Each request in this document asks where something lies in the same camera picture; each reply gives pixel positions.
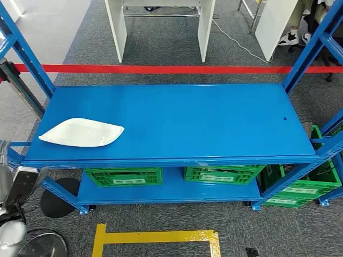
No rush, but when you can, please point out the chrome barrier stanchion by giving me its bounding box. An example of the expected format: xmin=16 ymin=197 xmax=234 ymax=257
xmin=17 ymin=230 xmax=70 ymax=257

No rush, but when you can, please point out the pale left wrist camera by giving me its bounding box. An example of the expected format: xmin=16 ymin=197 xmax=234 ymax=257
xmin=5 ymin=165 xmax=39 ymax=210

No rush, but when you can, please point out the green plastic crate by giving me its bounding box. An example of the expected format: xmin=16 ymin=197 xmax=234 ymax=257
xmin=184 ymin=164 xmax=266 ymax=186
xmin=263 ymin=193 xmax=322 ymax=209
xmin=85 ymin=167 xmax=163 ymax=188
xmin=257 ymin=125 xmax=342 ymax=200

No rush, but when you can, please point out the white curved plastic part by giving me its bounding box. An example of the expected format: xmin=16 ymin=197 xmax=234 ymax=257
xmin=38 ymin=117 xmax=125 ymax=148

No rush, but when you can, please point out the white desk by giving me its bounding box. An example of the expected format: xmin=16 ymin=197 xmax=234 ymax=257
xmin=104 ymin=0 xmax=216 ymax=64

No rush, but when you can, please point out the metal table frame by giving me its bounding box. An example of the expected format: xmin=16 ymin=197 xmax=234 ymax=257
xmin=238 ymin=0 xmax=264 ymax=35

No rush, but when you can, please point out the white floor cable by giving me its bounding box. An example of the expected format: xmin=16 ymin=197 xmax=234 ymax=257
xmin=212 ymin=18 xmax=274 ymax=64

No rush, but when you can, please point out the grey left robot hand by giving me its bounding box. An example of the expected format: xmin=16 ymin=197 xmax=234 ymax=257
xmin=0 ymin=140 xmax=49 ymax=214

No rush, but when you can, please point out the blue metal shelf rack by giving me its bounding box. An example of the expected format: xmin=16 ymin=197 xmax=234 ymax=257
xmin=0 ymin=0 xmax=343 ymax=216
xmin=318 ymin=108 xmax=343 ymax=207

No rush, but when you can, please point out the red barrier belt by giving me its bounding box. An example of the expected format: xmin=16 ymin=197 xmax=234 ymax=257
xmin=14 ymin=64 xmax=343 ymax=74

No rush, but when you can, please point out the white desk panel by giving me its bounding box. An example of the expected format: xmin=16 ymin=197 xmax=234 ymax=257
xmin=255 ymin=0 xmax=299 ymax=62

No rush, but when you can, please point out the yellow floor tape square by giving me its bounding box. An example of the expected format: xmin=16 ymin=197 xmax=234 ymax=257
xmin=92 ymin=223 xmax=221 ymax=257

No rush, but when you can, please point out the black office chair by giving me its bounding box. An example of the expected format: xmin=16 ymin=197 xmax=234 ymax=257
xmin=288 ymin=0 xmax=343 ymax=83

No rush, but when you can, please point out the person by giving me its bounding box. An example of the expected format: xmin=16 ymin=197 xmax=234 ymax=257
xmin=278 ymin=0 xmax=335 ymax=47

